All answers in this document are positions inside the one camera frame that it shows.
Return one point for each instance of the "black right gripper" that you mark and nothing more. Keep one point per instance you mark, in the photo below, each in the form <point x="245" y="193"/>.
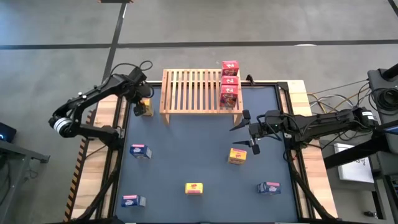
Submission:
<point x="267" y="127"/>

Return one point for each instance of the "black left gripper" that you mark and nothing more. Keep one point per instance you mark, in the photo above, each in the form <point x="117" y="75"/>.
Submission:
<point x="141" y="93"/>

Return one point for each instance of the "yellow Corn Pops cereal box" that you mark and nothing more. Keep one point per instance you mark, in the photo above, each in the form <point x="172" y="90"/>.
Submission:
<point x="149" y="109"/>
<point x="237" y="155"/>
<point x="194" y="188"/>

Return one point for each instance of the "red Froot Loops cereal box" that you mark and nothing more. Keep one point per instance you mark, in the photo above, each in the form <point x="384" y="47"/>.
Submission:
<point x="230" y="67"/>
<point x="230" y="80"/>
<point x="229" y="95"/>

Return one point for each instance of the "blue Frosted Flakes cereal box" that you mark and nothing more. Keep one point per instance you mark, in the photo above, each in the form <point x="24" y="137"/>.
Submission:
<point x="138" y="151"/>
<point x="130" y="201"/>
<point x="270" y="187"/>

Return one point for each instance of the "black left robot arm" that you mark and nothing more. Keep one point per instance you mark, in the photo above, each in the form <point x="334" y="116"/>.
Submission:
<point x="93" y="91"/>

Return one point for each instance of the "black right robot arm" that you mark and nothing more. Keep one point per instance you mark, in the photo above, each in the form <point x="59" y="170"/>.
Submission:
<point x="326" y="123"/>

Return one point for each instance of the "wooden slatted shelf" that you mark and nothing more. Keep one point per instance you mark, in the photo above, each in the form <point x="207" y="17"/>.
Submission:
<point x="192" y="110"/>

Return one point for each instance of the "blue grey table mat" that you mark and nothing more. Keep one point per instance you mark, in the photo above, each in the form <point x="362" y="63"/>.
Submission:
<point x="202" y="168"/>

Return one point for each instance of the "black table edge clamp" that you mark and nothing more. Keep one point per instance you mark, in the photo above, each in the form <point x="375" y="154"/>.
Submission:
<point x="249" y="79"/>

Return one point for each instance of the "dark brown floor object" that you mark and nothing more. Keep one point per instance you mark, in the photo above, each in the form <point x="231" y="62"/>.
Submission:
<point x="116" y="1"/>

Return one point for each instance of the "black stand beam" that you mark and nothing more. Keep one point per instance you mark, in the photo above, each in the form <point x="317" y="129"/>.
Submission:
<point x="351" y="155"/>

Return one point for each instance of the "yellow black hazard strip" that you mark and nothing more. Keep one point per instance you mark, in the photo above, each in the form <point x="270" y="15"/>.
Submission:
<point x="74" y="183"/>

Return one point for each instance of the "white paper sheet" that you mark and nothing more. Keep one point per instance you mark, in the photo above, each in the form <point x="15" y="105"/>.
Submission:
<point x="354" y="174"/>

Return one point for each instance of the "grey side table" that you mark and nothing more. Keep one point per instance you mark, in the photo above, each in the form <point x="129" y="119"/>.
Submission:
<point x="18" y="152"/>

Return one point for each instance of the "black device with blue light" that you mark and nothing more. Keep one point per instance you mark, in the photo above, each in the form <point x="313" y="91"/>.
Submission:
<point x="7" y="132"/>

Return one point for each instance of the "grey equipment cart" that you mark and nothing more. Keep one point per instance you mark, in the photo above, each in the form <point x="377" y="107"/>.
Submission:
<point x="377" y="81"/>

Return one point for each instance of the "small black floor object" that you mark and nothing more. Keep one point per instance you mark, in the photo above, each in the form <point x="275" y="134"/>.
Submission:
<point x="370" y="214"/>

